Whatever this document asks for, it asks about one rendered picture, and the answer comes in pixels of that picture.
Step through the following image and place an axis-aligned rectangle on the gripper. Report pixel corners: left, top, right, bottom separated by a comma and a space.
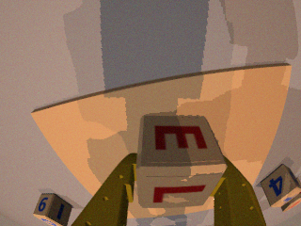
71, 153, 266, 226

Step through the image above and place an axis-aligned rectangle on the orange flat mat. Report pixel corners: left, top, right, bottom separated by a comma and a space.
30, 63, 292, 218

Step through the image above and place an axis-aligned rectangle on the tan block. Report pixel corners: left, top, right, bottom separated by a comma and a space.
136, 116, 228, 208
261, 164, 301, 207
33, 194, 72, 226
281, 178, 301, 212

